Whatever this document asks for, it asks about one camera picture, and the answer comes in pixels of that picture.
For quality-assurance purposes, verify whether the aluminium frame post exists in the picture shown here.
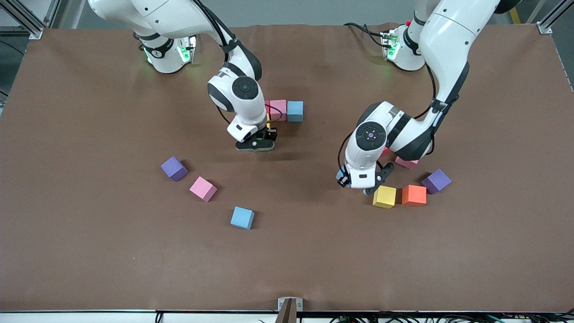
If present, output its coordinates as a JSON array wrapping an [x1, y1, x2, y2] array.
[[0, 0, 61, 40], [527, 0, 574, 35]]

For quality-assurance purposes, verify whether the orange foam cube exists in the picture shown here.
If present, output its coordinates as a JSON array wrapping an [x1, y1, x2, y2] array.
[[401, 184, 427, 207]]

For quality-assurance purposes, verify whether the purple foam cube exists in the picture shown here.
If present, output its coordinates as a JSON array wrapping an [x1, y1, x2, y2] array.
[[421, 168, 452, 195], [161, 156, 189, 182]]

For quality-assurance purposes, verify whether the metal mount bracket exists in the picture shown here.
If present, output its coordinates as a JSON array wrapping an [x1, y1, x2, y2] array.
[[277, 297, 304, 323]]

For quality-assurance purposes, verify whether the black base cable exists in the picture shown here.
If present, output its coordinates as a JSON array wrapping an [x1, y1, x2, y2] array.
[[344, 22, 387, 47]]

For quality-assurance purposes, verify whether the brown table mat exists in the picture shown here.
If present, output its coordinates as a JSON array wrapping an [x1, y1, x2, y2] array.
[[0, 23, 574, 312]]

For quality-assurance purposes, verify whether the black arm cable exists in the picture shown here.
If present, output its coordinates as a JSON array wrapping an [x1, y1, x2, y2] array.
[[336, 63, 442, 171], [193, 0, 287, 124]]

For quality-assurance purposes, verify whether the base connector box green light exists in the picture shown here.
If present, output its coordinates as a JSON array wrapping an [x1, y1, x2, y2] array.
[[177, 35, 198, 63], [381, 31, 400, 61]]

